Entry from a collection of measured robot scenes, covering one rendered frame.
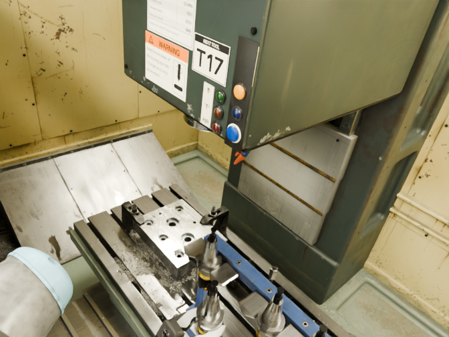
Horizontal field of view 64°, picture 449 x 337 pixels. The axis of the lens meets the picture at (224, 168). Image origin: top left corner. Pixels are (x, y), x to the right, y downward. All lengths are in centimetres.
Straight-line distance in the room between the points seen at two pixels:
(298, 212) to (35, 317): 115
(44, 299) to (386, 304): 162
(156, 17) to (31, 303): 56
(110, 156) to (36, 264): 154
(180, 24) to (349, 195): 91
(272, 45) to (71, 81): 145
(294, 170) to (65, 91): 117
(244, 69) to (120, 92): 151
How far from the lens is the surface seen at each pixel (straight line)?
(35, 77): 188
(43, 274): 59
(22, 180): 199
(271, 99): 65
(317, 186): 141
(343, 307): 183
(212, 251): 92
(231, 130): 65
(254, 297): 92
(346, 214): 144
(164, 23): 79
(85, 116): 203
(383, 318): 189
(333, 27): 73
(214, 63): 67
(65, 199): 194
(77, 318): 150
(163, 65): 81
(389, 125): 125
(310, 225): 151
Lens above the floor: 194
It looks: 33 degrees down
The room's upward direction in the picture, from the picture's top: 8 degrees clockwise
